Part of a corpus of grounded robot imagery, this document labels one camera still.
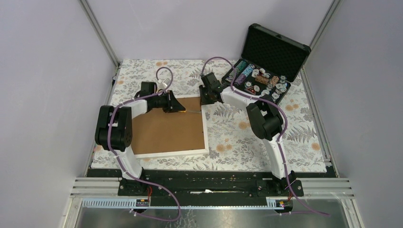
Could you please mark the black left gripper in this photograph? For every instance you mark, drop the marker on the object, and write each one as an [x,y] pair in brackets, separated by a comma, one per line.
[172,104]

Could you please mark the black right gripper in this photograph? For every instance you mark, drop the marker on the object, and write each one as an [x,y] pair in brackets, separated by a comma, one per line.
[203,101]

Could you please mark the white picture frame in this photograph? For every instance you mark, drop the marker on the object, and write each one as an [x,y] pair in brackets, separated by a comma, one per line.
[157,134]

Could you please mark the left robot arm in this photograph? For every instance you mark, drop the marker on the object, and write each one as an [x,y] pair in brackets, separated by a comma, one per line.
[114,124]

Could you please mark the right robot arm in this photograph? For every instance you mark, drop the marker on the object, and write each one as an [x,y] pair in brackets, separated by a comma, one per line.
[266,119]

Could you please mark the black poker chip case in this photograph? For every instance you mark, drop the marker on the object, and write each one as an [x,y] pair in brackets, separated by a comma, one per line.
[268,64]

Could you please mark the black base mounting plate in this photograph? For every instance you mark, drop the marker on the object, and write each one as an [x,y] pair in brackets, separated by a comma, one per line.
[207,188]

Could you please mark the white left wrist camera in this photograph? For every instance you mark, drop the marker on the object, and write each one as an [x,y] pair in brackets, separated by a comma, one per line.
[162,84]

